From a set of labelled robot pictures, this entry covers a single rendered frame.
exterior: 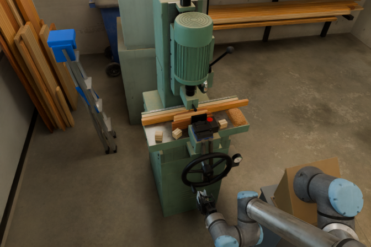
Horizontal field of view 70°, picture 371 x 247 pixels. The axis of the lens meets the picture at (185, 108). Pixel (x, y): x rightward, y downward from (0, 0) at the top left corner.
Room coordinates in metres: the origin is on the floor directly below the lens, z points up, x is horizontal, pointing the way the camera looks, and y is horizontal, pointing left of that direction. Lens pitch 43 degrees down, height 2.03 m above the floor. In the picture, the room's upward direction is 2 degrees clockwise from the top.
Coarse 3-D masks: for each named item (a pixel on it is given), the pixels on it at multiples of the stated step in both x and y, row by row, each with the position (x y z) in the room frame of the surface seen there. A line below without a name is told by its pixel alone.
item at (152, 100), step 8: (144, 96) 1.40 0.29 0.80; (152, 96) 1.40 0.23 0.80; (200, 96) 1.42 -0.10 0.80; (144, 104) 1.40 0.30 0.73; (152, 104) 1.32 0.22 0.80; (160, 104) 1.33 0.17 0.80; (224, 144) 1.03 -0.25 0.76; (160, 152) 0.92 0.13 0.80; (176, 152) 0.93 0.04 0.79; (184, 152) 0.95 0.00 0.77; (160, 160) 0.91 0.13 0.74; (168, 160) 0.92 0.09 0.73
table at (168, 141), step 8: (216, 112) 1.16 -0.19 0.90; (224, 112) 1.16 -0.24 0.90; (216, 120) 1.10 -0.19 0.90; (144, 128) 1.01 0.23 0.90; (152, 128) 1.01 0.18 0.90; (160, 128) 1.01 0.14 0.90; (168, 128) 1.02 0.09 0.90; (184, 128) 1.02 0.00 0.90; (224, 128) 1.03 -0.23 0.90; (232, 128) 1.04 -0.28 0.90; (240, 128) 1.05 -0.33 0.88; (152, 136) 0.95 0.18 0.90; (168, 136) 0.96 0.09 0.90; (184, 136) 0.96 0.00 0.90; (152, 144) 0.90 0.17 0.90; (160, 144) 0.90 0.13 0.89; (168, 144) 0.92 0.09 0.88; (176, 144) 0.93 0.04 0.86; (184, 144) 0.95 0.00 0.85; (192, 152) 0.88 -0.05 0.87; (208, 152) 0.89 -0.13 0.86
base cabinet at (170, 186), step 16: (176, 160) 0.93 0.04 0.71; (208, 160) 1.00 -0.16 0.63; (224, 160) 1.03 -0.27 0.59; (160, 176) 0.93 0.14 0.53; (176, 176) 0.93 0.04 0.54; (192, 176) 0.96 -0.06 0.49; (160, 192) 0.97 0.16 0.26; (176, 192) 0.93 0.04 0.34; (192, 192) 0.97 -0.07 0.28; (208, 192) 1.01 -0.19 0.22; (176, 208) 0.93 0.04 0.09; (192, 208) 0.97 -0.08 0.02
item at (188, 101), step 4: (180, 88) 1.19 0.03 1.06; (184, 88) 1.18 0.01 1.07; (180, 92) 1.19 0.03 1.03; (184, 92) 1.14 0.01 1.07; (184, 96) 1.11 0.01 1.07; (188, 96) 1.10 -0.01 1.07; (192, 96) 1.11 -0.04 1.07; (196, 96) 1.11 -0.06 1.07; (184, 100) 1.10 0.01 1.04; (188, 100) 1.07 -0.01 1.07; (192, 100) 1.08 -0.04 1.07; (196, 100) 1.09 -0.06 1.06; (184, 104) 1.10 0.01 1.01; (188, 104) 1.07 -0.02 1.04; (196, 104) 1.09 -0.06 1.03; (188, 108) 1.07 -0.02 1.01; (192, 108) 1.08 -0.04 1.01
